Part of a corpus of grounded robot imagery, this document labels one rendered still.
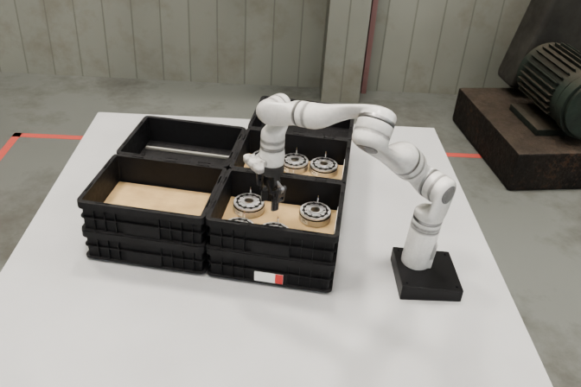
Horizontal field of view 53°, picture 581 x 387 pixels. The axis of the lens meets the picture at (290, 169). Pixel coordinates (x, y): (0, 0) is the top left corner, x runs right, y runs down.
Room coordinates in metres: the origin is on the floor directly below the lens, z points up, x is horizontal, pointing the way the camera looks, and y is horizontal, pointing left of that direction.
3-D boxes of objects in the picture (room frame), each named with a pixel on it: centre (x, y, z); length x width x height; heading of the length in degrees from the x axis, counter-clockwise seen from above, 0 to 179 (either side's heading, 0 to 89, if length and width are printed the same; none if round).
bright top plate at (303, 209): (1.57, -0.09, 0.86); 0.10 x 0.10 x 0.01
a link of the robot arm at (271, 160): (1.45, 0.07, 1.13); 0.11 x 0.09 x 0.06; 125
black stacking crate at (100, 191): (1.56, 0.43, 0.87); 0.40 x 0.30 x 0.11; 83
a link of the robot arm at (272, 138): (1.47, 0.05, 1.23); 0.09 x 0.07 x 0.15; 145
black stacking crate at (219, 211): (1.51, 0.03, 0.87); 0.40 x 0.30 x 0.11; 83
